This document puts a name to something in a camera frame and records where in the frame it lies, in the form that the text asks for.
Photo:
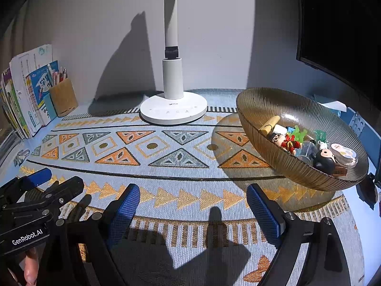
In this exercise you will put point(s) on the silver metal clip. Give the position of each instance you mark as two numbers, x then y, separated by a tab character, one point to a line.
21	158

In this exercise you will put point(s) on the person's left hand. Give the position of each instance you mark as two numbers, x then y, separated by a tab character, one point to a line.
31	266

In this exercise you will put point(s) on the wooden pen holder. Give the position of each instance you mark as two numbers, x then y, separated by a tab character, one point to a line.
64	98

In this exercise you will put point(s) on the white and blue small toy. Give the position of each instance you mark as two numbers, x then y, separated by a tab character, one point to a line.
323	146

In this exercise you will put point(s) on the black round toy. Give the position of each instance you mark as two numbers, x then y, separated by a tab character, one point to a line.
323	162

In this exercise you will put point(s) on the white paper sheet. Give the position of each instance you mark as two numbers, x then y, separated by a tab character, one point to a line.
335	105

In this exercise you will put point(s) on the white desk lamp base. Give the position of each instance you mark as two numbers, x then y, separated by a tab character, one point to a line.
172	77

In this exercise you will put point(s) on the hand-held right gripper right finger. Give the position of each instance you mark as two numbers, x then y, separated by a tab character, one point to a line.
263	214

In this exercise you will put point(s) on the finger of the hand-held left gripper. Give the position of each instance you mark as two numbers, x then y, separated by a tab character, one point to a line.
65	189
37	178

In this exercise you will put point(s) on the light blue desk pad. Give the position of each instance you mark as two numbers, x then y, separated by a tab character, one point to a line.
366	244

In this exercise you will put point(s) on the blue patterned woven mat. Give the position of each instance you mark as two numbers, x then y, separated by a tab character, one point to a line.
178	184

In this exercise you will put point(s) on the green translucent toy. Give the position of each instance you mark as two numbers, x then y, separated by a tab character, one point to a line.
300	135

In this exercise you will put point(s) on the light blue perforated plate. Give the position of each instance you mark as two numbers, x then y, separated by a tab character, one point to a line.
357	125

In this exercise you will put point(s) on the clear correction tape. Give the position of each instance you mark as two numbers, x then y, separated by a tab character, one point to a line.
342	155

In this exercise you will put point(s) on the clear plastic cup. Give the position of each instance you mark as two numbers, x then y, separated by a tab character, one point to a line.
308	150

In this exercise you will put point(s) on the amber ribbed glass bowl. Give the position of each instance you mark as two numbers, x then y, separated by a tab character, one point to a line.
268	155

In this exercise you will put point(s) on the pink box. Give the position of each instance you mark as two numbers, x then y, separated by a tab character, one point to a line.
339	172

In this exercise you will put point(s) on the bunch of pens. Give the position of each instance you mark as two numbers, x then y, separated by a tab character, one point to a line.
61	77

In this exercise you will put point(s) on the blue rectangular case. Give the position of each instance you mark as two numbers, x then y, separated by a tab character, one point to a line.
290	130

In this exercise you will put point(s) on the translucent teal crystal toy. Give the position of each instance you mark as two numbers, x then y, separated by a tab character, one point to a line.
320	134

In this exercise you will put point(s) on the black-haired red figurine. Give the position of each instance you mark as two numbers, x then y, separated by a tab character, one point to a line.
279	140

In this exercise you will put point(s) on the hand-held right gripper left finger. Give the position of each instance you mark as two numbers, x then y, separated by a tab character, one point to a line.
122	214

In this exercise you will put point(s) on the black monitor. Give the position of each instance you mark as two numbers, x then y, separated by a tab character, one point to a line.
342	35

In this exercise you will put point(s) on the row of books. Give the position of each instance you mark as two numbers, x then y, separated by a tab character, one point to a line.
18	101

